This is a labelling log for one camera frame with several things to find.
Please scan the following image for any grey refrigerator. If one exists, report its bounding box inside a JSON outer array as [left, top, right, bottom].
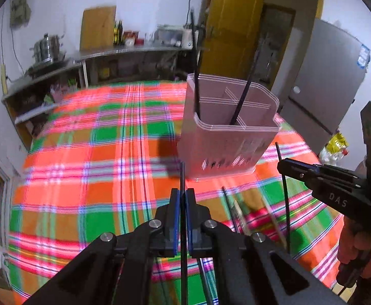
[[280, 17, 371, 154]]

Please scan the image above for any wooden chopstick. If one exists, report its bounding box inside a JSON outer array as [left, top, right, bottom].
[[234, 201, 250, 233], [261, 198, 288, 249]]

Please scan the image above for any yellow wooden door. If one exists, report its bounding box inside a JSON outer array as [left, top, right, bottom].
[[201, 0, 266, 85]]

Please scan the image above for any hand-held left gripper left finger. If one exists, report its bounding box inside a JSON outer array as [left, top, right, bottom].
[[23, 189, 181, 305]]

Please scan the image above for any dark oil bottle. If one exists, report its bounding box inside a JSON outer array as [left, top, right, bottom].
[[113, 21, 124, 45]]

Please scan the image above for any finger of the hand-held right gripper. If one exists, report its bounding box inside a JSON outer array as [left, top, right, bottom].
[[277, 163, 369, 191], [284, 158, 362, 180]]

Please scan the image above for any person's right hand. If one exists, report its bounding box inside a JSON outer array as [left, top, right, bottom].
[[338, 218, 371, 278]]

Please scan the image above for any plaid tablecloth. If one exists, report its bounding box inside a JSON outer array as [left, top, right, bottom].
[[7, 81, 347, 305]]

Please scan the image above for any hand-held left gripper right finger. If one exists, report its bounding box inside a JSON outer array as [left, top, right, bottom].
[[185, 189, 342, 305]]

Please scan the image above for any black chopstick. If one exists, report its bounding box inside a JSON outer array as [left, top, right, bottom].
[[275, 142, 291, 255], [230, 46, 262, 125], [190, 10, 202, 116], [221, 186, 241, 233], [180, 161, 189, 305]]

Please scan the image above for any red jar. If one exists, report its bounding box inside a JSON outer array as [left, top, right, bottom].
[[123, 31, 145, 45]]

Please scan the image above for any steel steamer pot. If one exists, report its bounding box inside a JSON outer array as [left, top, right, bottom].
[[30, 33, 66, 64]]

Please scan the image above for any yellow plastic bag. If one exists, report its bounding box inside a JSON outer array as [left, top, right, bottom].
[[325, 132, 349, 155]]

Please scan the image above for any wooden cutting board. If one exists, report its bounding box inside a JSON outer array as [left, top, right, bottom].
[[80, 6, 117, 51]]

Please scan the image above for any low steel shelf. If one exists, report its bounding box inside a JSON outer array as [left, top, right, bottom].
[[2, 62, 88, 142]]

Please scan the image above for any steel kitchen table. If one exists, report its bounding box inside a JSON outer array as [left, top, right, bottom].
[[80, 45, 193, 86]]

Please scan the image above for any pink plastic utensil holder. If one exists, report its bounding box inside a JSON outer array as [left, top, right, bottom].
[[177, 73, 281, 181]]

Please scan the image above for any white electric kettle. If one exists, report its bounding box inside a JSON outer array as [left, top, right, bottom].
[[182, 28, 199, 50]]

